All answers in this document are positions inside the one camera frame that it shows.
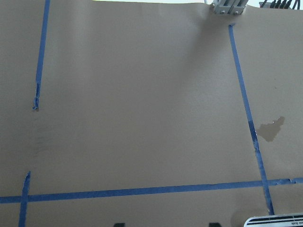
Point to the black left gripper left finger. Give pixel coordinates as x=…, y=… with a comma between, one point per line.
x=119, y=225

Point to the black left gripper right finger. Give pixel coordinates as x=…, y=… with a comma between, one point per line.
x=214, y=224

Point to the white digital kitchen scale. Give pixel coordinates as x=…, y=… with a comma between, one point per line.
x=287, y=220

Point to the aluminium frame post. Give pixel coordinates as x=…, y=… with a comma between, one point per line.
x=231, y=7

